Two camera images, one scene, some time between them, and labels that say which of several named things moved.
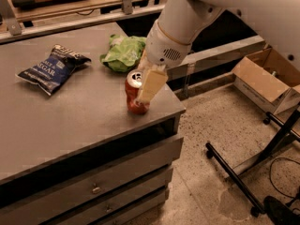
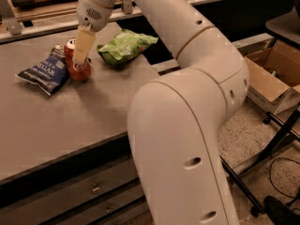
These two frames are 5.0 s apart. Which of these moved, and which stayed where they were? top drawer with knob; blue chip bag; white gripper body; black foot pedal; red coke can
Moved: red coke can; white gripper body
Stayed: blue chip bag; top drawer with knob; black foot pedal
